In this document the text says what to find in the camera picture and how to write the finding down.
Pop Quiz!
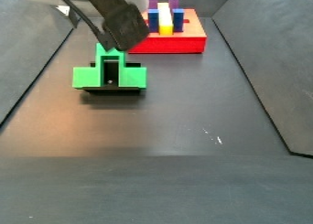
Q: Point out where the green U-shaped block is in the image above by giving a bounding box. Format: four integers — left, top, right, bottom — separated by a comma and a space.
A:
73, 43, 149, 90

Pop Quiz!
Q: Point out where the red base board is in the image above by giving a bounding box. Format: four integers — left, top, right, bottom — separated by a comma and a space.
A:
129, 8, 206, 54

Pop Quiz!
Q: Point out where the purple left peg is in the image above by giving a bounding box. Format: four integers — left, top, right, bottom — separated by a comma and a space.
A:
149, 0, 158, 9

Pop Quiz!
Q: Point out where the purple peg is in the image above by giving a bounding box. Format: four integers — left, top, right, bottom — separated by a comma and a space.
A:
169, 0, 178, 9
149, 0, 158, 9

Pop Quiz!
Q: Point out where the dark blue left peg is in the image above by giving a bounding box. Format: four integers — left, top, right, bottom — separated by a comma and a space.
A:
149, 9, 160, 33

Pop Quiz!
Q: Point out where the dark blue peg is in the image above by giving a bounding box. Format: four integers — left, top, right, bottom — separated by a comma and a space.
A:
149, 9, 160, 33
173, 8, 185, 32

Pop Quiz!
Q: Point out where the yellow long bar block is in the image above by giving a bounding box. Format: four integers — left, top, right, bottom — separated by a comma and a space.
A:
158, 3, 174, 36

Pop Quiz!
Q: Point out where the purple right peg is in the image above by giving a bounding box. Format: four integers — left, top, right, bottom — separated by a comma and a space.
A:
169, 0, 178, 9

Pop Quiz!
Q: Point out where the dark blue right peg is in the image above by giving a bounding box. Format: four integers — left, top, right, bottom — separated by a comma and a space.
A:
173, 8, 185, 32

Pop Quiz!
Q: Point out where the black camera cable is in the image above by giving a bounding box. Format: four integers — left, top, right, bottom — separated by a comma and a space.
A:
50, 0, 107, 46

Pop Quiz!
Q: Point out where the black angle bracket fixture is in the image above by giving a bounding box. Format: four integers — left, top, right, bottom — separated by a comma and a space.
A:
82, 60, 141, 93

